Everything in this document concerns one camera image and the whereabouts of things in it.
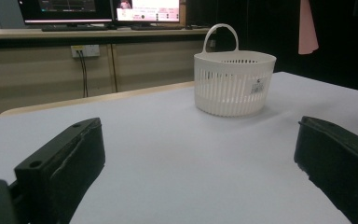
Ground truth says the dark screen monitor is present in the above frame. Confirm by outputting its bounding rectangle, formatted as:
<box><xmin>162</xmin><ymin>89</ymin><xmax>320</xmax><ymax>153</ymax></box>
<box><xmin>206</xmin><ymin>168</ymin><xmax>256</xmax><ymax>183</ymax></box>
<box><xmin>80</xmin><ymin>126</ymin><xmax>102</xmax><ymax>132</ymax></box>
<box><xmin>17</xmin><ymin>0</ymin><xmax>115</xmax><ymax>25</ymax></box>

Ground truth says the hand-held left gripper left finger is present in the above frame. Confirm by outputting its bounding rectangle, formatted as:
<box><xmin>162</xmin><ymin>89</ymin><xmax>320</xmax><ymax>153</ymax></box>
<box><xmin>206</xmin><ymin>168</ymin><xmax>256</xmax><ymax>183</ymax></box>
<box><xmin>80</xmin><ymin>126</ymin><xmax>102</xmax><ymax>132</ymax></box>
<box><xmin>13</xmin><ymin>117</ymin><xmax>106</xmax><ymax>224</ymax></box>

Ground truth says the bright screen monitor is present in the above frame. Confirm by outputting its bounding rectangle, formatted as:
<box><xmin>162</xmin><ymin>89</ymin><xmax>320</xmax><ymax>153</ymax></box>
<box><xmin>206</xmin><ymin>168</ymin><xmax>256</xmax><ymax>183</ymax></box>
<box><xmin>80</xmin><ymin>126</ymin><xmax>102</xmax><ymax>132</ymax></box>
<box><xmin>113</xmin><ymin>0</ymin><xmax>182</xmax><ymax>24</ymax></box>

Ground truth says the pink cloth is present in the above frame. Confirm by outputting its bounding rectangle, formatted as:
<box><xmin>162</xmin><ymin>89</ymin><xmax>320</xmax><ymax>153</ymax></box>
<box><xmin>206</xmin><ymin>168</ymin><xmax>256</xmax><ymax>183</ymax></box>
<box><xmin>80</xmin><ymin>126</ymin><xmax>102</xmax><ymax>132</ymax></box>
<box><xmin>297</xmin><ymin>0</ymin><xmax>320</xmax><ymax>56</ymax></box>

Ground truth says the black curtain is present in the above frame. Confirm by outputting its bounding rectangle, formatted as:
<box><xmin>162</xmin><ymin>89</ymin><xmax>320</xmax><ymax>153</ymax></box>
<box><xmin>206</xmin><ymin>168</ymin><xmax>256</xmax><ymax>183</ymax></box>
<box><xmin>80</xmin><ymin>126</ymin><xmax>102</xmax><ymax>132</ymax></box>
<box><xmin>186</xmin><ymin>0</ymin><xmax>358</xmax><ymax>95</ymax></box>

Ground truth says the black keyboard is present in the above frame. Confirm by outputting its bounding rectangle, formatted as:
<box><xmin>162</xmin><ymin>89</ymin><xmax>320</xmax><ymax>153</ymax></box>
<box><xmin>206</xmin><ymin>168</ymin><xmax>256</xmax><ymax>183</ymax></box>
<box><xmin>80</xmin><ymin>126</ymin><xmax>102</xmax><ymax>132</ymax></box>
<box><xmin>130</xmin><ymin>24</ymin><xmax>186</xmax><ymax>32</ymax></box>
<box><xmin>41</xmin><ymin>24</ymin><xmax>110</xmax><ymax>33</ymax></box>

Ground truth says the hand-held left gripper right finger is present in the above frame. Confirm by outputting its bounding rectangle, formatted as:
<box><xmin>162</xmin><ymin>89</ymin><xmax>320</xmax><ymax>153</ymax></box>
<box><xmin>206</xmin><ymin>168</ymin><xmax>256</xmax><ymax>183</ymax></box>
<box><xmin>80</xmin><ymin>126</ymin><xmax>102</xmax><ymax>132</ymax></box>
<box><xmin>293</xmin><ymin>116</ymin><xmax>358</xmax><ymax>224</ymax></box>

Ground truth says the white plastic basket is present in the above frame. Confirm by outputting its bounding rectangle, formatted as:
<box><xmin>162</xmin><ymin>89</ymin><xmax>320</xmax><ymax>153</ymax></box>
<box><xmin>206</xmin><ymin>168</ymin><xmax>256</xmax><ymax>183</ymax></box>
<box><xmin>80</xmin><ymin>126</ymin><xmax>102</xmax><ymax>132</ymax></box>
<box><xmin>193</xmin><ymin>23</ymin><xmax>278</xmax><ymax>118</ymax></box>

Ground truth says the white wall socket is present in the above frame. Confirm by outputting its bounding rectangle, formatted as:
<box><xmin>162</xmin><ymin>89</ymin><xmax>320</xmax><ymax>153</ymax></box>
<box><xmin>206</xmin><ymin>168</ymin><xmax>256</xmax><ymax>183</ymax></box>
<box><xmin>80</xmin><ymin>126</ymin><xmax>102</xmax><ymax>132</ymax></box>
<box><xmin>70</xmin><ymin>44</ymin><xmax>101</xmax><ymax>59</ymax></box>

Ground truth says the white table mat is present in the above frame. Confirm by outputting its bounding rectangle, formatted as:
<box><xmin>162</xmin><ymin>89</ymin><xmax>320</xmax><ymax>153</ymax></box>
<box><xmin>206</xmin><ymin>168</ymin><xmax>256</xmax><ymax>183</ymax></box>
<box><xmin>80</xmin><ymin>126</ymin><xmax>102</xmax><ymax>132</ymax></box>
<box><xmin>0</xmin><ymin>71</ymin><xmax>358</xmax><ymax>224</ymax></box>

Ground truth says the black power cable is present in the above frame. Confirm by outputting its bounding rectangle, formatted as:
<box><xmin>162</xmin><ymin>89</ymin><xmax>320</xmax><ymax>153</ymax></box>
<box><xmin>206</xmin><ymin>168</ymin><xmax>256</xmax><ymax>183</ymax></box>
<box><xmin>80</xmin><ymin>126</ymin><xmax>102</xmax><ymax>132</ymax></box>
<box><xmin>77</xmin><ymin>50</ymin><xmax>87</xmax><ymax>98</ymax></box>
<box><xmin>81</xmin><ymin>50</ymin><xmax>90</xmax><ymax>98</ymax></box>

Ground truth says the light wooden table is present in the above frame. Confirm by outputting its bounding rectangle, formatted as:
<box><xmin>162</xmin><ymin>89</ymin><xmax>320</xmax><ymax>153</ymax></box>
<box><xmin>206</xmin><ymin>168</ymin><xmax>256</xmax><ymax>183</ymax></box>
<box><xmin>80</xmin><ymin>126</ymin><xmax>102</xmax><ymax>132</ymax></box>
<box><xmin>0</xmin><ymin>80</ymin><xmax>197</xmax><ymax>119</ymax></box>

